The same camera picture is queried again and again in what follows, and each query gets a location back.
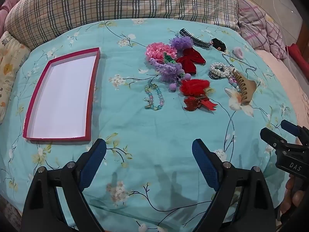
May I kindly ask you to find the black hair tie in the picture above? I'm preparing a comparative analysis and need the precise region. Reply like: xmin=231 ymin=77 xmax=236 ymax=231
xmin=210 ymin=38 xmax=227 ymax=52

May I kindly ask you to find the cartoon print cushion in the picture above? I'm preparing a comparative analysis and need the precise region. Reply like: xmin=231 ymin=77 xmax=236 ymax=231
xmin=0 ymin=31 xmax=31 ymax=124

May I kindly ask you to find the person's right hand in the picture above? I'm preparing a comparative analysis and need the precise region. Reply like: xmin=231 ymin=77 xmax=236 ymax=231
xmin=280 ymin=176 xmax=306 ymax=220

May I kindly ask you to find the red shallow box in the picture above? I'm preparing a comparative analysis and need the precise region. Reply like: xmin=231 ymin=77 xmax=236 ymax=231
xmin=23 ymin=47 xmax=100 ymax=142

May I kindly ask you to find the pearl bracelet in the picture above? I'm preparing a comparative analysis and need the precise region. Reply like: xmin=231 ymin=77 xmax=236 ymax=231
xmin=209 ymin=62 xmax=233 ymax=80

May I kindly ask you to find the purple ruffled hair tie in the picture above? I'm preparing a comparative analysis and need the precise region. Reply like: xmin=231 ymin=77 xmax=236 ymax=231
xmin=149 ymin=57 xmax=185 ymax=83

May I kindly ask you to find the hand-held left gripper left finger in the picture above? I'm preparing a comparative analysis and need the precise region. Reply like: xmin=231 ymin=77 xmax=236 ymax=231
xmin=21 ymin=138 xmax=107 ymax=232

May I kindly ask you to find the purple flower hair scrunchie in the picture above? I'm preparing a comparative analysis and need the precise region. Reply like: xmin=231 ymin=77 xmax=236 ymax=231
xmin=169 ymin=36 xmax=194 ymax=52

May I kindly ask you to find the red fluffy hair clip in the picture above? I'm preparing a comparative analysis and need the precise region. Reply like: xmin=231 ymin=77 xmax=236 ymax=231
xmin=179 ymin=79 xmax=210 ymax=97

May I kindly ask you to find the red cloth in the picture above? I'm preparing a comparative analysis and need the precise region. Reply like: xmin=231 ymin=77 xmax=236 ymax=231
xmin=288 ymin=43 xmax=309 ymax=70

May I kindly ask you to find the red velvet bow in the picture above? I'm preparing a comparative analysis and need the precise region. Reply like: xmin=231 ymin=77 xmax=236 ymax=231
xmin=176 ymin=47 xmax=206 ymax=74

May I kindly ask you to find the blue chain necklace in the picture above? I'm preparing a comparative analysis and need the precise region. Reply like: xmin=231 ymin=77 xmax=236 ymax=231
xmin=222 ymin=53 xmax=257 ymax=78

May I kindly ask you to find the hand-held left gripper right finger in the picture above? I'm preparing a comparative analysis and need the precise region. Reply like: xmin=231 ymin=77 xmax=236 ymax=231
xmin=192 ymin=138 xmax=277 ymax=232

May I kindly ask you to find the green braided hair tie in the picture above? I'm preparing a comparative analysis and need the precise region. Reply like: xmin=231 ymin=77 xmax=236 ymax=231
xmin=163 ymin=52 xmax=177 ymax=64

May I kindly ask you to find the black hair comb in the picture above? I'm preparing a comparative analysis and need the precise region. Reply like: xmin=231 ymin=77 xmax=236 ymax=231
xmin=179 ymin=28 xmax=213 ymax=49

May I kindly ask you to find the cream blanket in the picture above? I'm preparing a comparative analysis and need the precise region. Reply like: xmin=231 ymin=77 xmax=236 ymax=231
xmin=255 ymin=49 xmax=309 ymax=126

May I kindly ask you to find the pink checked pillow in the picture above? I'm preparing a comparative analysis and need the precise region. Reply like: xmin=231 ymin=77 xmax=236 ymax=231
xmin=236 ymin=0 xmax=289 ymax=60

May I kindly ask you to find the beige claw clip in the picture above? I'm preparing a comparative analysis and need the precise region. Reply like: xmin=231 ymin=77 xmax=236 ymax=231
xmin=232 ymin=69 xmax=257 ymax=105

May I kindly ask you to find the red glitter bow clip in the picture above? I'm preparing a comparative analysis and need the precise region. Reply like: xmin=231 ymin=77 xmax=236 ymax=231
xmin=183 ymin=96 xmax=218 ymax=113

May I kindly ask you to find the glass bead bracelet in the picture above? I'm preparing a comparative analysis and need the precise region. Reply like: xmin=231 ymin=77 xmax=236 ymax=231
xmin=144 ymin=83 xmax=165 ymax=111

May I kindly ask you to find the purple pom-pom hair tie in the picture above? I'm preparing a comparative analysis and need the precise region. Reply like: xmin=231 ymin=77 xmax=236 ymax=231
xmin=169 ymin=72 xmax=192 ymax=91

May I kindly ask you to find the pink quilt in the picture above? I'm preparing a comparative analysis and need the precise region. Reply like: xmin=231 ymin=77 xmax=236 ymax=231
xmin=0 ymin=0 xmax=17 ymax=37

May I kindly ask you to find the pink flower hair scrunchie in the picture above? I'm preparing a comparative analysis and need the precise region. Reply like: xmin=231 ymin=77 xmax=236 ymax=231
xmin=145 ymin=42 xmax=178 ymax=66

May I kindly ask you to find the teal floral bedsheet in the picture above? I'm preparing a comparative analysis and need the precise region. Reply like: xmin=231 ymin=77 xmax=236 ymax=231
xmin=0 ymin=18 xmax=302 ymax=232

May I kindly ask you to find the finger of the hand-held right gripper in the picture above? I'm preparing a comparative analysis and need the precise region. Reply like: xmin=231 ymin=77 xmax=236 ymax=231
xmin=260 ymin=127 xmax=289 ymax=151
xmin=280 ymin=120 xmax=309 ymax=148

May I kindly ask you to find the pink bead strand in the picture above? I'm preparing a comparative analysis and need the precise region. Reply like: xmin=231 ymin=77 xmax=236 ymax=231
xmin=228 ymin=76 xmax=239 ymax=90

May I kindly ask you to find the plaid pillow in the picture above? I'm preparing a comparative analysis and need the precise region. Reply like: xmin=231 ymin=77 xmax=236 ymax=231
xmin=5 ymin=0 xmax=240 ymax=51

